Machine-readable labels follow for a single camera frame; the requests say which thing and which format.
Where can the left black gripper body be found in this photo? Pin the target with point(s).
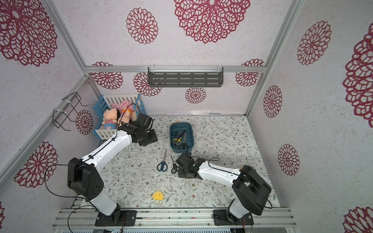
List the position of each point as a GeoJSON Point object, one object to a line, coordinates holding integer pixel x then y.
{"type": "Point", "coordinates": [148, 138]}

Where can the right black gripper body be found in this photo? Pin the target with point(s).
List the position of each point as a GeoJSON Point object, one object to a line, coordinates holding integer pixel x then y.
{"type": "Point", "coordinates": [180, 165]}

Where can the small grey handled scissors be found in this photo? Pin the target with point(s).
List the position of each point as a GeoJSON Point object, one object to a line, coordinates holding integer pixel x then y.
{"type": "Point", "coordinates": [174, 169]}

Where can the black handled steel scissors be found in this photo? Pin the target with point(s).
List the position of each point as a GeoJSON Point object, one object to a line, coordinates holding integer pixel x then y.
{"type": "Point", "coordinates": [184, 141]}

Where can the blue handled scissors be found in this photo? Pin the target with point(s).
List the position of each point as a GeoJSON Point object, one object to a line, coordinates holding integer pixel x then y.
{"type": "Point", "coordinates": [162, 166]}

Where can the teal plastic storage box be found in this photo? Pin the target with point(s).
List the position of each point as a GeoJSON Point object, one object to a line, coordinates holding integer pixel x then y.
{"type": "Point", "coordinates": [190, 138]}

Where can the yellow black handled scissors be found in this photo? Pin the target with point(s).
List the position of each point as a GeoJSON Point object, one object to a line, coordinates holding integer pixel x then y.
{"type": "Point", "coordinates": [177, 137]}

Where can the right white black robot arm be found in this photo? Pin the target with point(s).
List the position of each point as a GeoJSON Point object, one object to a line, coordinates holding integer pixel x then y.
{"type": "Point", "coordinates": [251, 190]}

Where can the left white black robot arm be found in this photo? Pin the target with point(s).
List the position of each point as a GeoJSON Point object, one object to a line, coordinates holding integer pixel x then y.
{"type": "Point", "coordinates": [84, 174]}

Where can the pink cloth in crate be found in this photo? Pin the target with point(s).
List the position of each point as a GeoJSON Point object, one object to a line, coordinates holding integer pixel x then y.
{"type": "Point", "coordinates": [123, 106]}

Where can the yellow plush toy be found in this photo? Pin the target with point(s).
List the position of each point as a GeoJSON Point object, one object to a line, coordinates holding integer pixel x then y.
{"type": "Point", "coordinates": [158, 195]}

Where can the blue white slatted crate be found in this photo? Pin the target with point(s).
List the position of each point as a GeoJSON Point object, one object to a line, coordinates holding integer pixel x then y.
{"type": "Point", "coordinates": [109, 108]}

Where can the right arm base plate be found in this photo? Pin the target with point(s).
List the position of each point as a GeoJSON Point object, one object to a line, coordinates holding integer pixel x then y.
{"type": "Point", "coordinates": [224, 218]}

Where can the grey wall shelf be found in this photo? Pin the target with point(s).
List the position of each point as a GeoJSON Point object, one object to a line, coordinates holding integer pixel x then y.
{"type": "Point", "coordinates": [185, 78]}

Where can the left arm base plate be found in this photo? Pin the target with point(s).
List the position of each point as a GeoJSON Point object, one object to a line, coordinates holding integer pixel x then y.
{"type": "Point", "coordinates": [118, 218]}

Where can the black wire wall rack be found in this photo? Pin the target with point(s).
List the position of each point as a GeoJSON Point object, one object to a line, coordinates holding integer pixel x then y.
{"type": "Point", "coordinates": [60, 116]}

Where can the aluminium mounting rail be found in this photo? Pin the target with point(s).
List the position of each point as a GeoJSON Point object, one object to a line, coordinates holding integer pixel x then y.
{"type": "Point", "coordinates": [171, 218]}

